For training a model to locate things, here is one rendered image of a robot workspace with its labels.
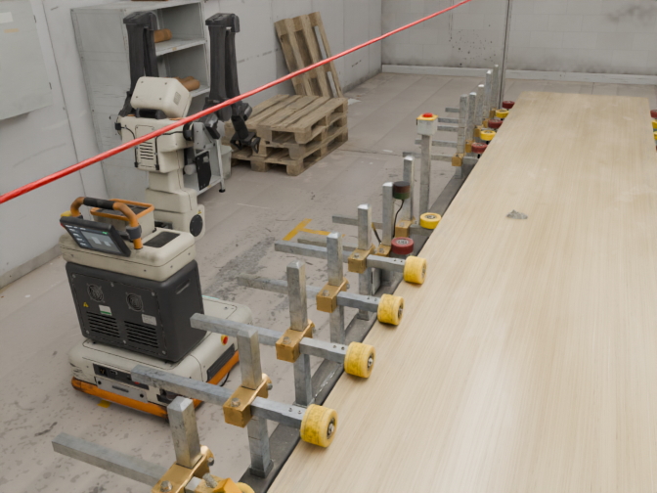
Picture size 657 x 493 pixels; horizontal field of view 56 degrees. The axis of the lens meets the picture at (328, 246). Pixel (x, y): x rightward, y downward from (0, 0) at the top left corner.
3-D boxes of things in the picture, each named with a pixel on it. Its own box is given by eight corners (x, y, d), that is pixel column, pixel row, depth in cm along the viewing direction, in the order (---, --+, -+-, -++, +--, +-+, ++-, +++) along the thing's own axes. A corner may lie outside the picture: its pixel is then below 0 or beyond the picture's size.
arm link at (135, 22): (117, 10, 269) (136, 10, 265) (139, 12, 281) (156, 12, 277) (124, 112, 283) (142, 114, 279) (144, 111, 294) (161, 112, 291)
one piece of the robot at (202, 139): (202, 150, 257) (201, 122, 253) (193, 149, 258) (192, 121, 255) (216, 146, 265) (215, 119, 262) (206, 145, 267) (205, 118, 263)
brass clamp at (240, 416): (222, 422, 137) (220, 404, 135) (252, 385, 148) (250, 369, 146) (246, 429, 135) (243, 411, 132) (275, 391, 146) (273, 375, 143)
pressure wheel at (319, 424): (318, 411, 138) (306, 445, 134) (309, 398, 132) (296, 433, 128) (342, 418, 136) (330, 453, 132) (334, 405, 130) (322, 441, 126)
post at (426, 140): (416, 232, 276) (419, 134, 256) (419, 227, 280) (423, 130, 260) (426, 233, 274) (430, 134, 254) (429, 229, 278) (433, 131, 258)
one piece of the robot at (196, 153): (197, 194, 275) (190, 147, 266) (147, 186, 286) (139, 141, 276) (216, 182, 288) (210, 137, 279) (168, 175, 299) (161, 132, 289)
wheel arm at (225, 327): (190, 328, 170) (189, 317, 168) (197, 321, 173) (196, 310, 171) (359, 367, 152) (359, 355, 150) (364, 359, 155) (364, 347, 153)
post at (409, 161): (401, 267, 257) (403, 156, 236) (403, 263, 260) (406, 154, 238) (409, 268, 255) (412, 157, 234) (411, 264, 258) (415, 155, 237)
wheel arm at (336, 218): (331, 224, 257) (331, 215, 255) (334, 221, 260) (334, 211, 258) (433, 239, 241) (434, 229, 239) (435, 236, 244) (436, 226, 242)
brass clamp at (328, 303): (314, 310, 178) (314, 294, 176) (332, 288, 189) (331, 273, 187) (333, 314, 176) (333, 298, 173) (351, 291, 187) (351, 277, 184)
